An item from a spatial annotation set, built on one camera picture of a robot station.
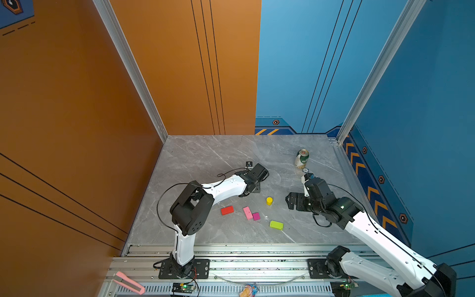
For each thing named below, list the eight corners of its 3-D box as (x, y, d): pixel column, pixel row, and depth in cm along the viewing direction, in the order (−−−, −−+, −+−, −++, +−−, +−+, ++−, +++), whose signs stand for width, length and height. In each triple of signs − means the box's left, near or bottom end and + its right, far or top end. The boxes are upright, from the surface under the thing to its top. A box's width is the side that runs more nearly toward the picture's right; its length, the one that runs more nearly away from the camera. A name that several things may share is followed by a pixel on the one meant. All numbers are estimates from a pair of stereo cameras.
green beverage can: (294, 169, 107) (299, 157, 98) (293, 161, 111) (297, 148, 102) (305, 169, 107) (310, 157, 98) (303, 161, 111) (308, 148, 102)
